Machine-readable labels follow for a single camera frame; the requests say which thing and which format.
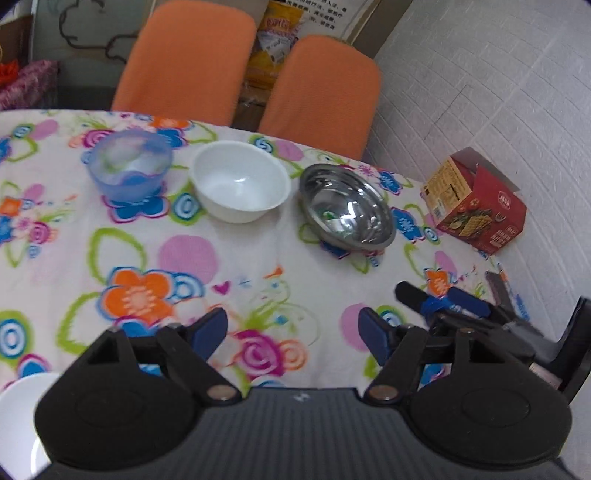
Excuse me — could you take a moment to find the floral tablecloth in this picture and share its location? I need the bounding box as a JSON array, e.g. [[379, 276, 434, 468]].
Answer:
[[1, 110, 504, 392]]

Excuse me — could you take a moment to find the white plate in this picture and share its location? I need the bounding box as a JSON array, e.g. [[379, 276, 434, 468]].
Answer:
[[0, 372, 60, 479]]

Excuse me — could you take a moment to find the wall poster with text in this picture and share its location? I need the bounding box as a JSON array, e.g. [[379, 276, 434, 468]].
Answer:
[[284, 0, 375, 40]]

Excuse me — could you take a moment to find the stainless steel bowl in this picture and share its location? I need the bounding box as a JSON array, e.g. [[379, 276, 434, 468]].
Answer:
[[298, 163, 396, 252]]

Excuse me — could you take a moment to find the left orange chair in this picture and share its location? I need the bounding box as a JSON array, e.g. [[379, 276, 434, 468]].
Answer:
[[111, 1, 256, 126]]

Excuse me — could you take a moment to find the translucent blue plastic bowl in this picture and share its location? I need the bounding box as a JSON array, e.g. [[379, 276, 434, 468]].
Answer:
[[86, 129, 173, 203]]

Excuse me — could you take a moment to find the yellow snack bag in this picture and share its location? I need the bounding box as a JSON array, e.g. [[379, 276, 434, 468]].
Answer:
[[245, 1, 308, 90]]

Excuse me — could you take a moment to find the orange chair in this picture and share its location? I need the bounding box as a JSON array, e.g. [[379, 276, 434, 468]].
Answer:
[[259, 35, 382, 160], [111, 1, 256, 126]]

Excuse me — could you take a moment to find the white ceramic bowl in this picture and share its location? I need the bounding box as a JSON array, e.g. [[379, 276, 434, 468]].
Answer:
[[189, 140, 291, 224]]

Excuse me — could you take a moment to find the right orange chair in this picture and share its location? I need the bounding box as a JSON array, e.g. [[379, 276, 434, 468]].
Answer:
[[259, 35, 382, 160]]

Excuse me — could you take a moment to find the marker pen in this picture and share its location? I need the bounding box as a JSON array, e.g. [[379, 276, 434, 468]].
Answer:
[[489, 260, 531, 322]]

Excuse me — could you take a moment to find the pink floral side table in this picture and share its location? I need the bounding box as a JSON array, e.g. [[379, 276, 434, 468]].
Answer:
[[1, 60, 59, 111]]

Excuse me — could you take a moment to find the red cracker box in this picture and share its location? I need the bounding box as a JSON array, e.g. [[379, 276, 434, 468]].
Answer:
[[422, 147, 527, 255]]

